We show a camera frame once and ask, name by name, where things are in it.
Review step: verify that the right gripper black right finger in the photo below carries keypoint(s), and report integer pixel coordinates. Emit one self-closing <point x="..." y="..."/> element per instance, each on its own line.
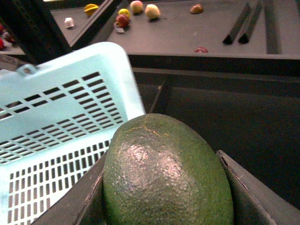
<point x="254" y="203"/>

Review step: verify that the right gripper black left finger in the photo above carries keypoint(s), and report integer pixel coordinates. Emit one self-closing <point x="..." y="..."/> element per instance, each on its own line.
<point x="83" y="204"/>

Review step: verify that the green avocado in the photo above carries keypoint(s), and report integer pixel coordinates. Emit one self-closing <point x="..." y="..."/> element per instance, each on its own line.
<point x="159" y="171"/>

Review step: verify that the light blue plastic basket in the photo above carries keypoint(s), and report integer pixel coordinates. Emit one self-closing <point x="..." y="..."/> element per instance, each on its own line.
<point x="56" y="120"/>

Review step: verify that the dark wooden shelf unit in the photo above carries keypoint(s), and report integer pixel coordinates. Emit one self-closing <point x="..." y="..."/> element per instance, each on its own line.
<point x="242" y="99"/>

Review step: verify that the black triangular divider bars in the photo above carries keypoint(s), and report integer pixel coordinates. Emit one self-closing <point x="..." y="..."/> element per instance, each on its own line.
<point x="244" y="24"/>

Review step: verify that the white small cup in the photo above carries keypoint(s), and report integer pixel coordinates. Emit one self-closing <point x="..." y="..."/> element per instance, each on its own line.
<point x="69" y="22"/>

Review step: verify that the red yellow apple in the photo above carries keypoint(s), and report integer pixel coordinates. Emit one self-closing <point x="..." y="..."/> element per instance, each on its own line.
<point x="121" y="21"/>

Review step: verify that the pale peach fruit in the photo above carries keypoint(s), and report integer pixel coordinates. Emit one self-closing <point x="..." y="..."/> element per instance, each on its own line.
<point x="136" y="6"/>

